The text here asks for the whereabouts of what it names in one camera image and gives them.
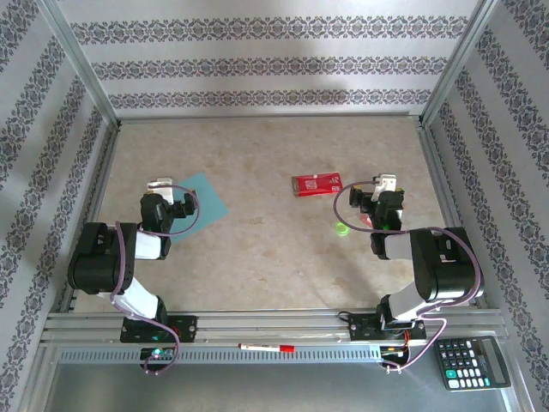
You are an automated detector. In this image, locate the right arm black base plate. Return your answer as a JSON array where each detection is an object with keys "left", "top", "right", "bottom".
[{"left": 347, "top": 312, "right": 426, "bottom": 343}]

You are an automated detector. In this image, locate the small controller circuit board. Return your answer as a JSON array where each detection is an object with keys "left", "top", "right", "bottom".
[
  {"left": 379, "top": 342, "right": 411, "bottom": 361},
  {"left": 140, "top": 346, "right": 176, "bottom": 362}
]

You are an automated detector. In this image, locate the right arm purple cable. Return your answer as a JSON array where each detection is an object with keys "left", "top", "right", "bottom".
[{"left": 334, "top": 182, "right": 486, "bottom": 374}]

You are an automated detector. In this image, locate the aluminium mounting rail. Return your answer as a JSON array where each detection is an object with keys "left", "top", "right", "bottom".
[{"left": 40, "top": 307, "right": 508, "bottom": 347}]

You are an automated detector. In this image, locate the grey slotted cable duct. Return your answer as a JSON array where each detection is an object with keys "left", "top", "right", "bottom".
[{"left": 57, "top": 346, "right": 383, "bottom": 366}]

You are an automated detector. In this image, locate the light blue paper sheet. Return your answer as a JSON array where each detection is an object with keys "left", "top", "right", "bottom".
[{"left": 169, "top": 172, "right": 229, "bottom": 246}]

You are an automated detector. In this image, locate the aluminium frame post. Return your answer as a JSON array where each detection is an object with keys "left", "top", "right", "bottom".
[
  {"left": 419, "top": 0, "right": 503, "bottom": 128},
  {"left": 36, "top": 0, "right": 122, "bottom": 130}
]

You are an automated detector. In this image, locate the aluminium table edge rail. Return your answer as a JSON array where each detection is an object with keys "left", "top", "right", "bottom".
[
  {"left": 57, "top": 124, "right": 122, "bottom": 313},
  {"left": 115, "top": 112, "right": 424, "bottom": 125},
  {"left": 418, "top": 124, "right": 490, "bottom": 310}
]

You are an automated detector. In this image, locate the red memory card package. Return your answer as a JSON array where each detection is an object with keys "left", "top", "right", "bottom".
[{"left": 291, "top": 171, "right": 345, "bottom": 198}]

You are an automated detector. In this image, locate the black desk calculator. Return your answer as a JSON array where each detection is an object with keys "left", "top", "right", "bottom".
[{"left": 433, "top": 336, "right": 513, "bottom": 391}]

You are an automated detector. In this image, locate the white red marker pen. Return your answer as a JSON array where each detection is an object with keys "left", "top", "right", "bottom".
[{"left": 238, "top": 342, "right": 296, "bottom": 354}]

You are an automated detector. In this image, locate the grey metal shelf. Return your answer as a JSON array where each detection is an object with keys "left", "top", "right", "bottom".
[{"left": 42, "top": 362, "right": 516, "bottom": 412}]

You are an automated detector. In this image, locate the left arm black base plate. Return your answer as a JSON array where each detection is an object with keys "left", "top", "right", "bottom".
[{"left": 119, "top": 315, "right": 199, "bottom": 344}]

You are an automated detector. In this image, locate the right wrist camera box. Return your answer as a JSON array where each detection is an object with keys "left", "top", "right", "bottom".
[{"left": 371, "top": 173, "right": 399, "bottom": 203}]

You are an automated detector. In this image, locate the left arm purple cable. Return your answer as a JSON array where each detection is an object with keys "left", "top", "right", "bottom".
[{"left": 109, "top": 182, "right": 202, "bottom": 378}]

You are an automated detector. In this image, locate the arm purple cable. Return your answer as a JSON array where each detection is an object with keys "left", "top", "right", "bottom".
[
  {"left": 109, "top": 182, "right": 202, "bottom": 378},
  {"left": 334, "top": 182, "right": 486, "bottom": 374}
]

